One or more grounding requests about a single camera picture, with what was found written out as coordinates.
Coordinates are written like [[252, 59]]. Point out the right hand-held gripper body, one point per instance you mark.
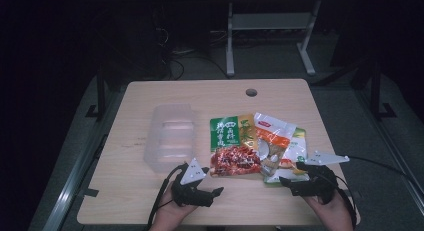
[[316, 186]]

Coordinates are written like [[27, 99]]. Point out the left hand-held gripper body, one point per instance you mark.
[[191, 194]]

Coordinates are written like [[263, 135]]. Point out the white and green food packet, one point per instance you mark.
[[298, 147]]

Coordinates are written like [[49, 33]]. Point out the white and orange food packet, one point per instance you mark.
[[274, 137]]

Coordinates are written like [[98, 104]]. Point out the green and red food packet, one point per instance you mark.
[[230, 132]]

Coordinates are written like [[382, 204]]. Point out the clear plastic container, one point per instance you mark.
[[170, 137]]

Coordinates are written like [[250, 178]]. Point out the person's left hand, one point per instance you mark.
[[168, 212]]

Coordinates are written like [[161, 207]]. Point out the person's right hand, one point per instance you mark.
[[330, 214]]

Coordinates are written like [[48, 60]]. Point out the grey tape piece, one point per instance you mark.
[[90, 192]]

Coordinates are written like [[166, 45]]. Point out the black metal stand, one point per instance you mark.
[[376, 91], [101, 91]]

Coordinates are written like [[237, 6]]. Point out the aluminium floor rail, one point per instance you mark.
[[383, 134], [70, 191]]

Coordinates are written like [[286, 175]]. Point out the white metal desk frame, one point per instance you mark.
[[229, 41]]

